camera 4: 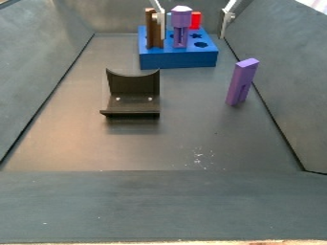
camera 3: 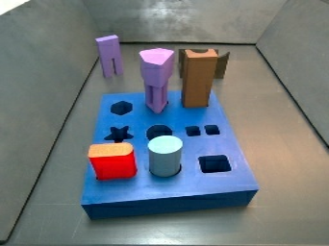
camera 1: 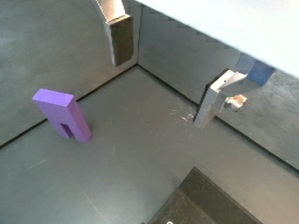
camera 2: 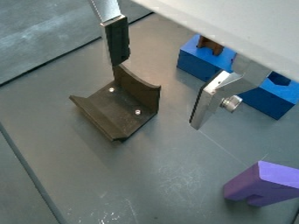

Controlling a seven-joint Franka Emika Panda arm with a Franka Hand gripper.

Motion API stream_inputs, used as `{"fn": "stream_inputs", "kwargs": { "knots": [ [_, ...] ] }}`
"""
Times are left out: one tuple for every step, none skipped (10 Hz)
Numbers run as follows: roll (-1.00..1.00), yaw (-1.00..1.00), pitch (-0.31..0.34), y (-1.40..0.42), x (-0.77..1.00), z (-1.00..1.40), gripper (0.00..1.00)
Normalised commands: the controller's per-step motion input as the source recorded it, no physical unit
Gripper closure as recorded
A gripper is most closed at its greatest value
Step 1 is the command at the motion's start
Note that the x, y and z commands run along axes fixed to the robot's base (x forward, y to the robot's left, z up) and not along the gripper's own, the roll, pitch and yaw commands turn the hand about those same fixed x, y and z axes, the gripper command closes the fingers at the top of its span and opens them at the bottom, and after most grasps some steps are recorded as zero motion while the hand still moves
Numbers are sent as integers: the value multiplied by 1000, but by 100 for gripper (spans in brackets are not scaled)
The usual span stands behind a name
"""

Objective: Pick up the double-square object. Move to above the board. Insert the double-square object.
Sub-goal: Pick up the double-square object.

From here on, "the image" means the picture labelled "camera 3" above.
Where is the light blue cylinder block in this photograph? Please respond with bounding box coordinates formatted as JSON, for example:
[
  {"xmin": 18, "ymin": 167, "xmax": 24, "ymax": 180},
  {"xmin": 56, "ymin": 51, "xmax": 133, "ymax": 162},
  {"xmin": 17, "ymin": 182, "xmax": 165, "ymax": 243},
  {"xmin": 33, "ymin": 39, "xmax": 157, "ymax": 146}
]
[{"xmin": 148, "ymin": 135, "xmax": 182, "ymax": 178}]

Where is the red rounded block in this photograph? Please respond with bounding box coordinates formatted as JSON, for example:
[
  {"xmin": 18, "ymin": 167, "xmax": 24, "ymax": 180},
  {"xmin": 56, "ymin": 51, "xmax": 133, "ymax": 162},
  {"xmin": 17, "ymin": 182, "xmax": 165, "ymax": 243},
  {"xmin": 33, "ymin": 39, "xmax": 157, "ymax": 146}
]
[{"xmin": 87, "ymin": 142, "xmax": 137, "ymax": 181}]

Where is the purple double-square peg block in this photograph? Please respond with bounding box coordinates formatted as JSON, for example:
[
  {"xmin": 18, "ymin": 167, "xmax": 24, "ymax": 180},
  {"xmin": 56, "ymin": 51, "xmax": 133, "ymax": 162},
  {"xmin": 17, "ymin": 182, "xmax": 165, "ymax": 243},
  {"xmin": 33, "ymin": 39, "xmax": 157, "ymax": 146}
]
[{"xmin": 95, "ymin": 35, "xmax": 123, "ymax": 78}]

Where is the blue shape-sorter base board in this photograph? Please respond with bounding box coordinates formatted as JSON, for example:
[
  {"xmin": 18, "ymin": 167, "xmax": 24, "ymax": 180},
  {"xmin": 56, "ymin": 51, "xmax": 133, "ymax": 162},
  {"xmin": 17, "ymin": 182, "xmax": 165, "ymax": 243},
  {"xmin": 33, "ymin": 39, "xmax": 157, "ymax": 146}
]
[{"xmin": 81, "ymin": 91, "xmax": 258, "ymax": 219}]

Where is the purple pentagon peg block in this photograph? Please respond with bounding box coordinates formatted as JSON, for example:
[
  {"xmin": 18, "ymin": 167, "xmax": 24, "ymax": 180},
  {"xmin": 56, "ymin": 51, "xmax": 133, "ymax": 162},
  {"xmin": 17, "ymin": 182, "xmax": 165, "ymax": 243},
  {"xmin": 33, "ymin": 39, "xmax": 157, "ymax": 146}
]
[{"xmin": 139, "ymin": 48, "xmax": 175, "ymax": 113}]

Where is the brown arch-shaped block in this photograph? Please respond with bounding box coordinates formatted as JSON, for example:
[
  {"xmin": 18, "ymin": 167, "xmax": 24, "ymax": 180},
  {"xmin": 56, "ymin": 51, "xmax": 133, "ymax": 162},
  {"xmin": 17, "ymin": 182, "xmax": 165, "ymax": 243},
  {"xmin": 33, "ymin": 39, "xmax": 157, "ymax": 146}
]
[{"xmin": 180, "ymin": 49, "xmax": 216, "ymax": 108}]

